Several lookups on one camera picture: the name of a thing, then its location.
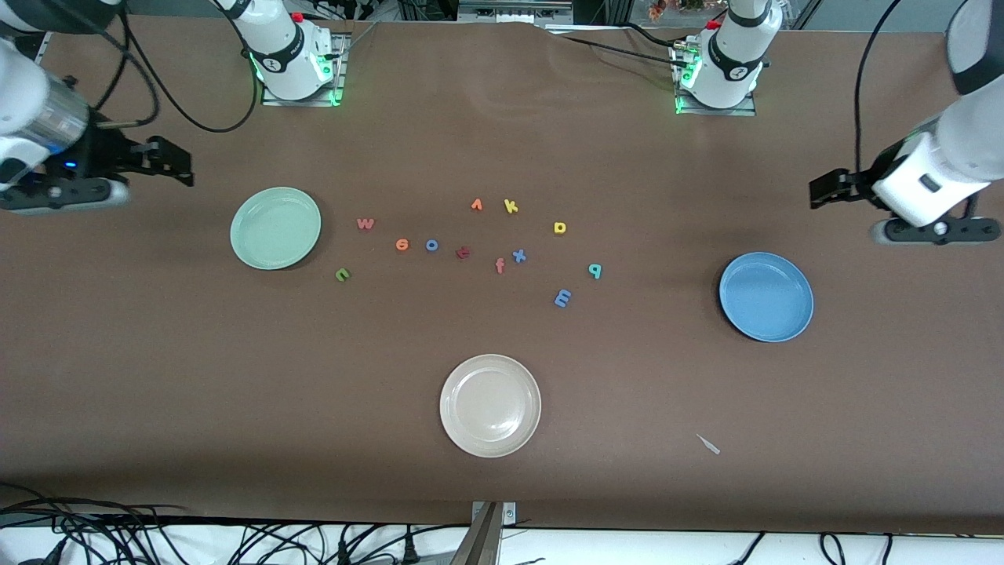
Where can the blue plate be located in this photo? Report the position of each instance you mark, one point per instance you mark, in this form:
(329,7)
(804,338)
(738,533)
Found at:
(765,298)

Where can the small white paper scrap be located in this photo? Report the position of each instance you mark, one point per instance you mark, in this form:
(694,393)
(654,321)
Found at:
(710,446)

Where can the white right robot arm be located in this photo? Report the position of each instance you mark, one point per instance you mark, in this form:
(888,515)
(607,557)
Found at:
(282,55)

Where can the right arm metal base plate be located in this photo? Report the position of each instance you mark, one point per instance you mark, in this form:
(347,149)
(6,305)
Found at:
(339,78)

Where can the beige plate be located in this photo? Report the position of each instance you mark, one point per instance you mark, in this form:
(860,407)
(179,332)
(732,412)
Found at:
(490,406)

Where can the grey metal background equipment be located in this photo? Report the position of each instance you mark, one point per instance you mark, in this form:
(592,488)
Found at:
(514,9)

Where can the orange dried flowers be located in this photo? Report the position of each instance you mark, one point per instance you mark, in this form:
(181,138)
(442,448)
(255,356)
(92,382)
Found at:
(663,9)

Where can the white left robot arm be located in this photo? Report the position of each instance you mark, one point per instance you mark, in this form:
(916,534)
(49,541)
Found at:
(941,149)

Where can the metal table edge bracket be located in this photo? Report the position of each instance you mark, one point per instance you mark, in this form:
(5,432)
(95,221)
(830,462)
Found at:
(482,541)

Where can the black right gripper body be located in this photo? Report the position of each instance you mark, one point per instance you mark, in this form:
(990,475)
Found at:
(112,151)

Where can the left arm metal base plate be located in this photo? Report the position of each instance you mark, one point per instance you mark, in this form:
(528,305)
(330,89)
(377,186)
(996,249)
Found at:
(737,111)

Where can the green plate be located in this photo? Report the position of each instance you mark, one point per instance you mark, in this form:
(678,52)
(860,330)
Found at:
(274,229)

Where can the blue foam letter m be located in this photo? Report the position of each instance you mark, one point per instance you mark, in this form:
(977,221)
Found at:
(558,298)

